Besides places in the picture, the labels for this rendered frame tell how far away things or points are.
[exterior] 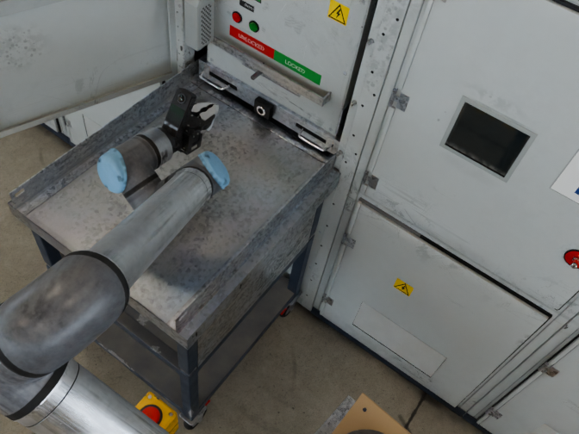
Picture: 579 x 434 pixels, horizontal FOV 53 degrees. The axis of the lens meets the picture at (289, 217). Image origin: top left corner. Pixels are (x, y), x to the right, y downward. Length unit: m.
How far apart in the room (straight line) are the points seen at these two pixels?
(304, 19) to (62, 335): 1.05
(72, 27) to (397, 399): 1.69
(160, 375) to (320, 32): 1.24
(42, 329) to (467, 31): 0.96
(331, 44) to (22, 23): 0.79
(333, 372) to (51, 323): 1.65
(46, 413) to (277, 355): 1.51
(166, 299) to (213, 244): 0.20
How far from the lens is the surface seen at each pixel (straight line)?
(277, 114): 1.80
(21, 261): 2.62
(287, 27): 1.63
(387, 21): 1.39
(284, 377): 2.29
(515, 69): 1.29
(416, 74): 1.39
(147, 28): 1.86
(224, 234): 1.56
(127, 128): 1.81
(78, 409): 0.92
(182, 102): 1.41
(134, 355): 2.14
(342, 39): 1.53
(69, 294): 0.81
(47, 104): 1.88
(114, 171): 1.32
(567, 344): 1.81
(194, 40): 1.73
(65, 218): 1.63
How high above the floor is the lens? 2.13
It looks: 53 degrees down
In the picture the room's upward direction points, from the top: 11 degrees clockwise
